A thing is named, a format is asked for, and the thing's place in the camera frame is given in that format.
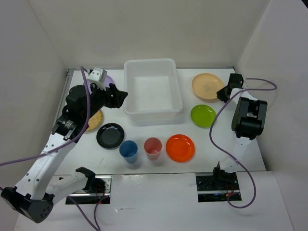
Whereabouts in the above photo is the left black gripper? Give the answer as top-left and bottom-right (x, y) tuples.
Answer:
(83, 82), (128, 120)

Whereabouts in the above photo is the purple round plate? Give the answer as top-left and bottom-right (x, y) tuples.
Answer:
(87, 75), (115, 94)

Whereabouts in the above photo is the beige round plate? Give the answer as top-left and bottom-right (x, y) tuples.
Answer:
(192, 73), (225, 101)

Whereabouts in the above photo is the green round plate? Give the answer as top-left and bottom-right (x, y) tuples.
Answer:
(190, 104), (217, 128)

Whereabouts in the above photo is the yellow woven pattern plate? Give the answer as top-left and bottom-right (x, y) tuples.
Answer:
(85, 110), (103, 133)

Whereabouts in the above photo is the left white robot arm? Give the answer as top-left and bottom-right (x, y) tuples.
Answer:
(1, 84), (128, 223)

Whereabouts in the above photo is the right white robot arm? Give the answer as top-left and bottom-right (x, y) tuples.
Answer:
(209, 74), (268, 171)

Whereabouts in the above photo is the white plastic bin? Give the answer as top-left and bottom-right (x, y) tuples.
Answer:
(123, 58), (183, 125)

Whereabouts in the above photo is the black round plate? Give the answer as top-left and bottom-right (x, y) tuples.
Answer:
(96, 123), (125, 149)

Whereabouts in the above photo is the blue plastic cup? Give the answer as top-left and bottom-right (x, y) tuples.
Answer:
(119, 140), (138, 164)

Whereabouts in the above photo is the pink plastic cup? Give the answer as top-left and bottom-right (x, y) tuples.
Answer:
(143, 137), (162, 161)

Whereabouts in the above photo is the orange round plate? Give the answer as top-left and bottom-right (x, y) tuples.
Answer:
(165, 134), (195, 163)

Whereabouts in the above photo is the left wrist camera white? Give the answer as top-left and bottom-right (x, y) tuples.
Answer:
(87, 68), (107, 90)

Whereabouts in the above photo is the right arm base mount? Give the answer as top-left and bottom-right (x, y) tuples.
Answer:
(195, 174), (242, 203)

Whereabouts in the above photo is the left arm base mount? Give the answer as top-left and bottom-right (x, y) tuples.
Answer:
(65, 175), (112, 205)

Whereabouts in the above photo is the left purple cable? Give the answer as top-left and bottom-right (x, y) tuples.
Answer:
(0, 66), (102, 231)

